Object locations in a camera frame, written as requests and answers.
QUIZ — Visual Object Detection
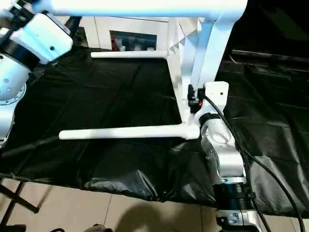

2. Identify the long black bar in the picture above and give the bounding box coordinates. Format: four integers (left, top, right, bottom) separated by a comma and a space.
231, 49, 309, 61

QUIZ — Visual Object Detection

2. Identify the dark brown rounded object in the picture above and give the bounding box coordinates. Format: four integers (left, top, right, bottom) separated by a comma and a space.
85, 224, 114, 232

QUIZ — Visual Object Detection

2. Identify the black folding table frame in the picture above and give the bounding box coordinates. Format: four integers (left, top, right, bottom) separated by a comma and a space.
0, 178, 39, 232

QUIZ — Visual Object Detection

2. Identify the white plastic table leg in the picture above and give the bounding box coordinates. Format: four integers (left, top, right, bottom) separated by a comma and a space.
33, 0, 213, 19
91, 50, 169, 59
59, 124, 186, 141

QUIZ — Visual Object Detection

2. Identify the white cabinet with glass doors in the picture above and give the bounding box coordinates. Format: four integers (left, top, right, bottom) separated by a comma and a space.
79, 15, 201, 53

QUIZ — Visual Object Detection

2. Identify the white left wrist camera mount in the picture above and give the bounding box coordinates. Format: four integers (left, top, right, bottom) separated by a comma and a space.
9, 12, 74, 65

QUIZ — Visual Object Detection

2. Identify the black mat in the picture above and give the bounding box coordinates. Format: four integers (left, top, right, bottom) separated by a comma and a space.
0, 43, 309, 218

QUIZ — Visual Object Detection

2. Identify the white plastic table top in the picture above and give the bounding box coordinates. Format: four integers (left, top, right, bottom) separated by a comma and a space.
166, 0, 249, 141

